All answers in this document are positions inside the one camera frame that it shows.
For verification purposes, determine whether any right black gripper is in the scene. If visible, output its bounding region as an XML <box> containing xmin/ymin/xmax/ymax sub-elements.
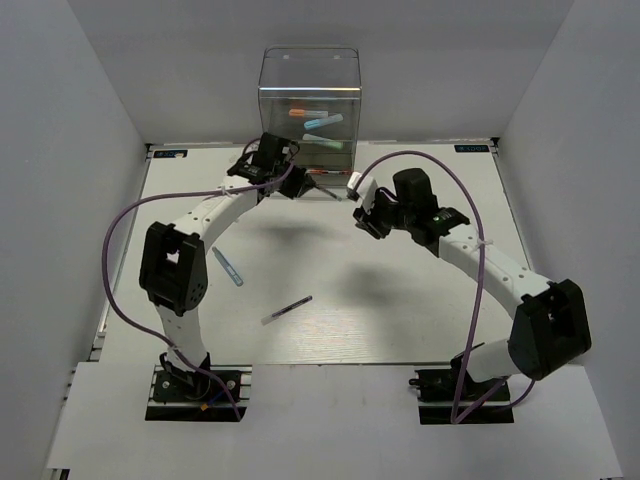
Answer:
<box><xmin>354</xmin><ymin>189</ymin><xmax>415</xmax><ymax>240</ymax></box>

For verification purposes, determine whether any green cap highlighter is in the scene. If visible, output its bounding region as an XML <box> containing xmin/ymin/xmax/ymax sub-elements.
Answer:
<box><xmin>302</xmin><ymin>133</ymin><xmax>344</xmax><ymax>150</ymax></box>

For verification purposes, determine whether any blue cap highlighter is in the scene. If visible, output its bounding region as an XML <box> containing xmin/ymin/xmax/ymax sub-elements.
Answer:
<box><xmin>303</xmin><ymin>114</ymin><xmax>344</xmax><ymax>131</ymax></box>

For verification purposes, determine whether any orange cap highlighter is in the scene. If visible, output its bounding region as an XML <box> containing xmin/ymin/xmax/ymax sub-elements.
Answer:
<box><xmin>288</xmin><ymin>108</ymin><xmax>329</xmax><ymax>119</ymax></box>

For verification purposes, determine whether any light blue gel pen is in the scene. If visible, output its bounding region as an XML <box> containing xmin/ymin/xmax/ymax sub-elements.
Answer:
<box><xmin>212</xmin><ymin>247</ymin><xmax>244</xmax><ymax>287</ymax></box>

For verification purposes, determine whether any red gel pen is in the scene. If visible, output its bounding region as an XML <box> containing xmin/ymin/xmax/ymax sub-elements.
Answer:
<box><xmin>307</xmin><ymin>169</ymin><xmax>352</xmax><ymax>176</ymax></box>

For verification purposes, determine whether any green gel pen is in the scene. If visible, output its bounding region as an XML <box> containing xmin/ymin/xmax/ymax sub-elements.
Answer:
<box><xmin>314</xmin><ymin>185</ymin><xmax>343</xmax><ymax>202</ymax></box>

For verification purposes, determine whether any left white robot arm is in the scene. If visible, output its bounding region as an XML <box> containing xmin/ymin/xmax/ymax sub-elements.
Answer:
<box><xmin>139</xmin><ymin>133</ymin><xmax>315</xmax><ymax>399</ymax></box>

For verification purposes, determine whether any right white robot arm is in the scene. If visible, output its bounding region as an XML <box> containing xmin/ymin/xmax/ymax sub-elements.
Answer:
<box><xmin>347</xmin><ymin>168</ymin><xmax>592</xmax><ymax>399</ymax></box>

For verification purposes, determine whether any clear plastic drawer organizer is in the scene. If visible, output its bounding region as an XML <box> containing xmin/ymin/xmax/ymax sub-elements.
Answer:
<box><xmin>258</xmin><ymin>45</ymin><xmax>363</xmax><ymax>186</ymax></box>

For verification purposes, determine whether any purple black gel pen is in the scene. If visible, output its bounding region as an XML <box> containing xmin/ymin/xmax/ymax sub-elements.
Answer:
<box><xmin>261</xmin><ymin>295</ymin><xmax>313</xmax><ymax>325</ymax></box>

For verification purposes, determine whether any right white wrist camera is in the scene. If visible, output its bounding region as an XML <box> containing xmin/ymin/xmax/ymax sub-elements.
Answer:
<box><xmin>346</xmin><ymin>171</ymin><xmax>378</xmax><ymax>213</ymax></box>

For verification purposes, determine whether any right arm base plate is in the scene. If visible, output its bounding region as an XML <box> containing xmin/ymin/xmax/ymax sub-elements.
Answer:
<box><xmin>408</xmin><ymin>368</ymin><xmax>514</xmax><ymax>426</ymax></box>

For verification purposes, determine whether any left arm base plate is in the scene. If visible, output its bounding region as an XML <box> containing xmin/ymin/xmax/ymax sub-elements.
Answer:
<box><xmin>145</xmin><ymin>365</ymin><xmax>252</xmax><ymax>423</ymax></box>

